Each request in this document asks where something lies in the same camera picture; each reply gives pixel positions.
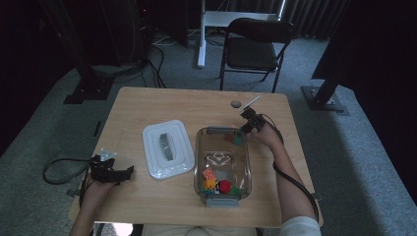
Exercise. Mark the red toy block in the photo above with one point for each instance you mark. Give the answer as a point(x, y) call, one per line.
point(224, 186)
point(229, 137)

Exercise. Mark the white desk frame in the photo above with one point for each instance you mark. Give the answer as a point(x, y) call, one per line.
point(201, 49)

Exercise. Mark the person's right hand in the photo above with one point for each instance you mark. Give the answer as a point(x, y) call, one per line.
point(270, 139)

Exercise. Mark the black marker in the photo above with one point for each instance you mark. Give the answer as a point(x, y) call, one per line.
point(97, 128)

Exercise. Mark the round table grommet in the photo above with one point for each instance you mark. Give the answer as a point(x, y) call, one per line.
point(235, 104)

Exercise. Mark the black metal stand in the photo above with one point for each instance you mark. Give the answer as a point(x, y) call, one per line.
point(88, 75)
point(323, 95)

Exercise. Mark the orange toy block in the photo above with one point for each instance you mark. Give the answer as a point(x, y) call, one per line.
point(209, 183)

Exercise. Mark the clear storage container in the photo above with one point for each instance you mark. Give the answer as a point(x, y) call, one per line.
point(216, 144)

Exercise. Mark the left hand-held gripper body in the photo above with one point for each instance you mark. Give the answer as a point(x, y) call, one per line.
point(103, 172)

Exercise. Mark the dark equipment rack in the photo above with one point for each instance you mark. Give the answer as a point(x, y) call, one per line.
point(141, 19)

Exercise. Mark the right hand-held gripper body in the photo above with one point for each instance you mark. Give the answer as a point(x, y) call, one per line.
point(254, 121)

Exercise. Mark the green toy block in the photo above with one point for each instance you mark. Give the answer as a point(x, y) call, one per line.
point(235, 190)

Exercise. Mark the long teal toy block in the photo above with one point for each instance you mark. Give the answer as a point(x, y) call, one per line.
point(237, 140)

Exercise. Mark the dark curtain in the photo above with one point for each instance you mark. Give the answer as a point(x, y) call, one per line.
point(311, 16)

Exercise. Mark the grey tape piece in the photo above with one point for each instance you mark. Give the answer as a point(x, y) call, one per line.
point(318, 196)
point(72, 193)

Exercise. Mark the black folding chair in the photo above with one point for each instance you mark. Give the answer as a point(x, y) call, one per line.
point(252, 54)

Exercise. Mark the person's left hand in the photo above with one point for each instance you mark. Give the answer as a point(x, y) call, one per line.
point(95, 193)

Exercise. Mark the white container lid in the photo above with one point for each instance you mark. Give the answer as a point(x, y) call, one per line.
point(152, 154)

